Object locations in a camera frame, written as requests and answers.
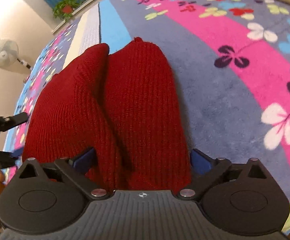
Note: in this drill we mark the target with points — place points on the floral striped bed blanket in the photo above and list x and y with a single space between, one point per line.
210 92

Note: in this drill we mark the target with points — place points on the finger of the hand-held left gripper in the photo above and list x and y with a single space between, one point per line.
7 157
14 120

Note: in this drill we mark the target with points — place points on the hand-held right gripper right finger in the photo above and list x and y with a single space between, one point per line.
200 161

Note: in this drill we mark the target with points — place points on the potted green plant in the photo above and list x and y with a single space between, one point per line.
66 6

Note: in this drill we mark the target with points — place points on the white standing fan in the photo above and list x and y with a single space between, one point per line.
4 52

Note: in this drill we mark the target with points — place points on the red knitted sweater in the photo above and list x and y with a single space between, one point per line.
134 105

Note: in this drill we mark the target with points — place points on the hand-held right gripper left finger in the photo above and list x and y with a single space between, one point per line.
84 158

